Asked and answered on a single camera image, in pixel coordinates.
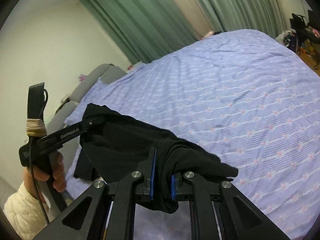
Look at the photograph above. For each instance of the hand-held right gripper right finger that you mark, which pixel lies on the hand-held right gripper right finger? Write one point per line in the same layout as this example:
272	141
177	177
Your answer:
173	186

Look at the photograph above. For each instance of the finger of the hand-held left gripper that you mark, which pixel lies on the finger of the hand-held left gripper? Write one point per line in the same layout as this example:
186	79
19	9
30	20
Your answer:
87	123

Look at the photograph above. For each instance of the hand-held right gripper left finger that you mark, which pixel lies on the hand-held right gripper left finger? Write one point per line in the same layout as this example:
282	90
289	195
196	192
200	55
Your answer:
152	177

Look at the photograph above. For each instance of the black pants with white logo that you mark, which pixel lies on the black pants with white logo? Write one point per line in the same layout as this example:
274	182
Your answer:
140	142

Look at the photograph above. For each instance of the folded black pants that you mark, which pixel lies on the folded black pants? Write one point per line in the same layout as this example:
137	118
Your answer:
83	166

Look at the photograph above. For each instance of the person's left hand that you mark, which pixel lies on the person's left hand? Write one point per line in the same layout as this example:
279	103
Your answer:
58	173

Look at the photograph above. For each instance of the purple toy figure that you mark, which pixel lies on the purple toy figure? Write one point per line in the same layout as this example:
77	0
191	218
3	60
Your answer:
81	77

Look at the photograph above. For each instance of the grey padded headboard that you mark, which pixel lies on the grey padded headboard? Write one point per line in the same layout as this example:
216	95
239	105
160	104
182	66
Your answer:
100	76

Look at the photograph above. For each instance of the bed with purple sheet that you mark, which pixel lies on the bed with purple sheet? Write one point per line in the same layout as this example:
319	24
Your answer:
237	105

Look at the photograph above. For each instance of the green curtain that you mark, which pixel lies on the green curtain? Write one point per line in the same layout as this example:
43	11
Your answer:
235	2
140	17

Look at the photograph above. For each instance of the beige sheer curtain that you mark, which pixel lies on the beige sheer curtain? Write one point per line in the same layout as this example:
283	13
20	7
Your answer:
182	7

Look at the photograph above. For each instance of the small dark cloth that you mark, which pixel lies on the small dark cloth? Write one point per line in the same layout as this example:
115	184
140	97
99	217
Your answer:
218	32

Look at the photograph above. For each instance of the black bag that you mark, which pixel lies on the black bag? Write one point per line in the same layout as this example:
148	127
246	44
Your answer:
298	21

